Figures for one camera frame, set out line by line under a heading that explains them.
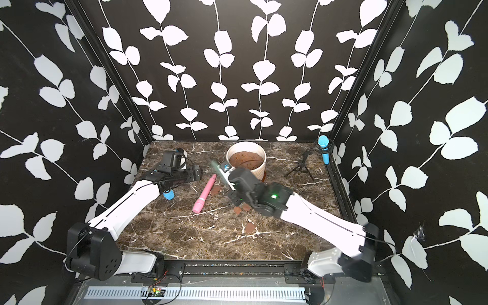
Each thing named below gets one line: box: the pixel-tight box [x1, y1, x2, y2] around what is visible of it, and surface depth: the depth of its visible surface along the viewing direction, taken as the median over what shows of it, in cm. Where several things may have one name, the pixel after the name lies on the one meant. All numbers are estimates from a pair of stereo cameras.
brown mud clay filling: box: [228, 151, 264, 171], surface depth 100 cm
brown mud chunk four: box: [245, 222, 255, 234], surface depth 88 cm
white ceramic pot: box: [226, 141, 267, 182], surface depth 100 cm
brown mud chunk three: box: [210, 185, 221, 196], surface depth 100 cm
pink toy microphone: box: [191, 173, 217, 214], surface depth 95 cm
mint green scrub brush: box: [210, 160, 236, 192], surface depth 59 cm
